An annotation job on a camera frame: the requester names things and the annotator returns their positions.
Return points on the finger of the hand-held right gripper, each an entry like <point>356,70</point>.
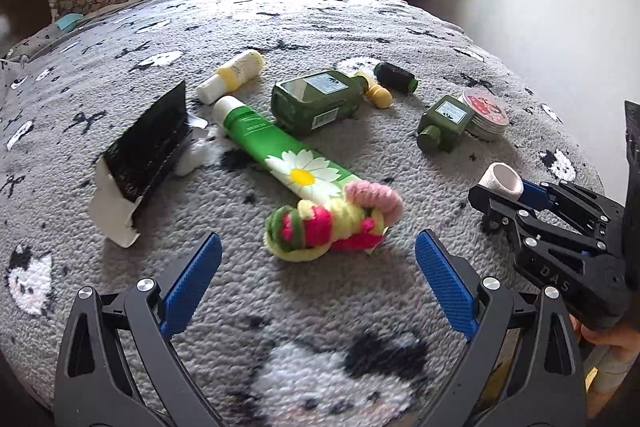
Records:
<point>550,257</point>
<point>537,196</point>

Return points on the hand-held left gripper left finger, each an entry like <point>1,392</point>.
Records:
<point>192,279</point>

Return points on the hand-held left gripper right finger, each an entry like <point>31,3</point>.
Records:
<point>445,279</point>

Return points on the white tape roll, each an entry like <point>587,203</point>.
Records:
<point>502,181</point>

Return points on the round pink tin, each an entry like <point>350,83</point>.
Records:
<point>486,108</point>

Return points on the small green square bottle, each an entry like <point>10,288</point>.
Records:
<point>445,122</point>

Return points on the white tissue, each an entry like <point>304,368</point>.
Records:
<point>192,155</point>

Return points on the colourful yarn scrunchie bundle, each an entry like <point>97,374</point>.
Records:
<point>330,222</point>

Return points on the black cardboard box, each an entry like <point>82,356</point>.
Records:
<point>142,147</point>

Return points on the green daisy print tube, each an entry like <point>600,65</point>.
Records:
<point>280,147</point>

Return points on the dark green small bottle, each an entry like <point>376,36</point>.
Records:
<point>397,77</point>

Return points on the large green bottle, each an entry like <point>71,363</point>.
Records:
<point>317,99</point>

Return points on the person's right hand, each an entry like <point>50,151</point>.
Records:
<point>605,339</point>

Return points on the grey printed blanket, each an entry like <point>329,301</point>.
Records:
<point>300,307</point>

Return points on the small yellow stick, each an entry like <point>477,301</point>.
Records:
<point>377,92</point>

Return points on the white and yellow tube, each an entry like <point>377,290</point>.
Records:
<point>231,74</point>

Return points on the grey printed pillow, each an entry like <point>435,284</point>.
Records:
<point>40,42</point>

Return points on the teal small item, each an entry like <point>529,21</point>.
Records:
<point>67,22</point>

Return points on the wooden headboard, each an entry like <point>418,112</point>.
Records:
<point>25,7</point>

